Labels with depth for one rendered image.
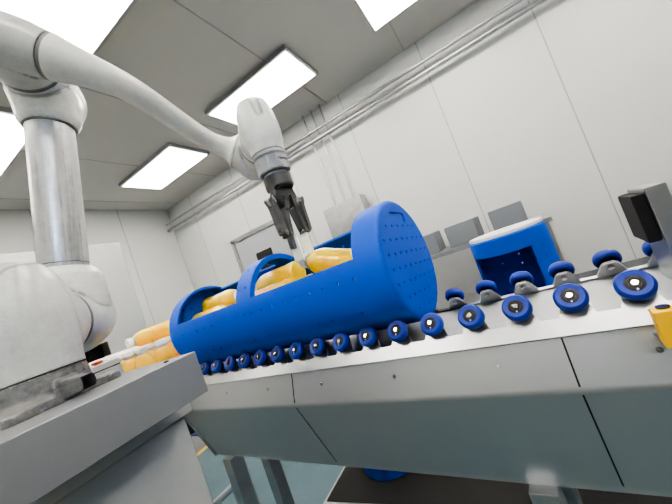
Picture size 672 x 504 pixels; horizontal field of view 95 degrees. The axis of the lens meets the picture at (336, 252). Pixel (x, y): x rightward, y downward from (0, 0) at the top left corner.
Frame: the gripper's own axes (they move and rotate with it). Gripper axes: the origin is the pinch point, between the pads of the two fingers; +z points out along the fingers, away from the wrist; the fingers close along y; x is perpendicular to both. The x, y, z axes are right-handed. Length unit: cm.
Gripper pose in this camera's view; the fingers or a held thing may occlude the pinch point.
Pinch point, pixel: (302, 248)
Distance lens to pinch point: 80.7
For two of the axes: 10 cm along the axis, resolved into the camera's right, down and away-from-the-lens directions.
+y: 5.4, -1.6, 8.3
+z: 3.4, 9.4, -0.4
